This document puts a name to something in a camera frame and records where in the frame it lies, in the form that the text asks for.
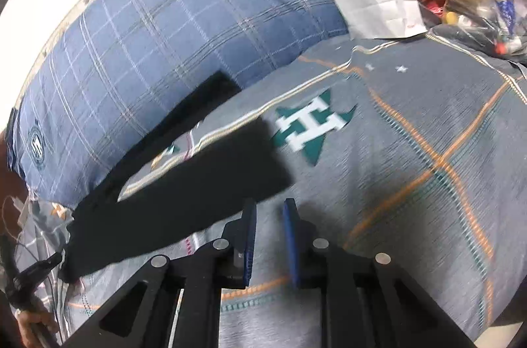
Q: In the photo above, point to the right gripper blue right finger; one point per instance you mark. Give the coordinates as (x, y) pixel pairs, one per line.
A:
(300, 235)

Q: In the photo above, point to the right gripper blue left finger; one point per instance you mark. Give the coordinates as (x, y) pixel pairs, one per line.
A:
(241, 235)

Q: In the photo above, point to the black pants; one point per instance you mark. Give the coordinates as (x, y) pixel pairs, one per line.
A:
(210, 186)

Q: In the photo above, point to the person's left hand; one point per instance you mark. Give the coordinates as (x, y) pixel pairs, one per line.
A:
(28, 323)

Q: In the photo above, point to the grey patterned bed sheet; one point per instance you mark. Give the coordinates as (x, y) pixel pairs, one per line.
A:
(415, 147)

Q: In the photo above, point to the blue plaid pillow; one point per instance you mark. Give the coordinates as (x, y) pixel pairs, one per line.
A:
(119, 69)

